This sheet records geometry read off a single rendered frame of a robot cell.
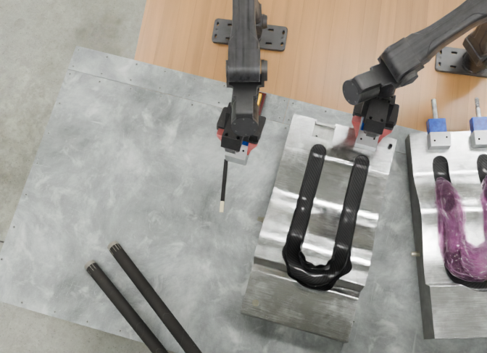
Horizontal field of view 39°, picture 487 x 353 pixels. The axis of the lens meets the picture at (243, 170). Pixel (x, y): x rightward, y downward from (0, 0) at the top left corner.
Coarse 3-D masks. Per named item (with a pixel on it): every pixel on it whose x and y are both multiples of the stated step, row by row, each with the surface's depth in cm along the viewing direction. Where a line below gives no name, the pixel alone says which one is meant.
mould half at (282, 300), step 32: (352, 128) 167; (288, 160) 166; (352, 160) 165; (384, 160) 165; (288, 192) 164; (320, 192) 164; (288, 224) 159; (320, 224) 160; (256, 256) 156; (320, 256) 155; (352, 256) 155; (256, 288) 161; (288, 288) 161; (352, 288) 159; (288, 320) 159; (320, 320) 159; (352, 320) 158
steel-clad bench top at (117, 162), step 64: (128, 64) 183; (64, 128) 179; (128, 128) 179; (192, 128) 178; (64, 192) 175; (128, 192) 174; (192, 192) 174; (256, 192) 173; (384, 192) 172; (0, 256) 171; (64, 256) 171; (192, 256) 170; (384, 256) 168; (192, 320) 165; (256, 320) 165; (384, 320) 164
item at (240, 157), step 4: (244, 144) 161; (248, 144) 161; (244, 148) 160; (228, 152) 159; (236, 152) 159; (240, 152) 159; (244, 152) 159; (228, 156) 159; (232, 156) 159; (236, 156) 159; (240, 156) 159; (244, 156) 159; (248, 156) 164; (228, 160) 164; (232, 160) 163; (236, 160) 161; (240, 160) 160; (244, 160) 159; (240, 164) 164; (244, 164) 163
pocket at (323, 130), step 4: (316, 124) 170; (320, 124) 169; (324, 124) 169; (328, 124) 169; (316, 128) 170; (320, 128) 170; (324, 128) 170; (328, 128) 170; (332, 128) 170; (312, 132) 170; (316, 132) 170; (320, 132) 170; (324, 132) 170; (328, 132) 170; (332, 132) 170; (316, 136) 171; (320, 136) 170; (324, 136) 170; (328, 136) 170; (332, 136) 170; (332, 140) 170
